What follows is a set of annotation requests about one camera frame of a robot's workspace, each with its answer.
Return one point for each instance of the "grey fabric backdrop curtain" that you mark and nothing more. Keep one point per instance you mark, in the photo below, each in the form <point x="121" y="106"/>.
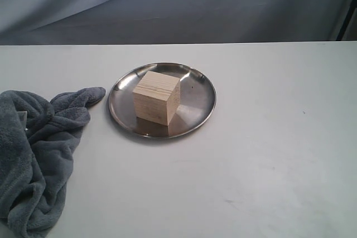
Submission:
<point x="124" y="22"/>

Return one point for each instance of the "light wooden cube block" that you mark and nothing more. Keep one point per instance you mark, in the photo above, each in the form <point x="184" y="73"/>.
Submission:
<point x="156" y="97"/>

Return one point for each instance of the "grey-blue fleece towel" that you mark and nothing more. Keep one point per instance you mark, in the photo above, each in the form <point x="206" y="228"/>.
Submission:
<point x="36" y="164"/>

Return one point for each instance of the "round stainless steel plate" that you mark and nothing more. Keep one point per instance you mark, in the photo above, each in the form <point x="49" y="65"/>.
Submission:
<point x="198" y="99"/>

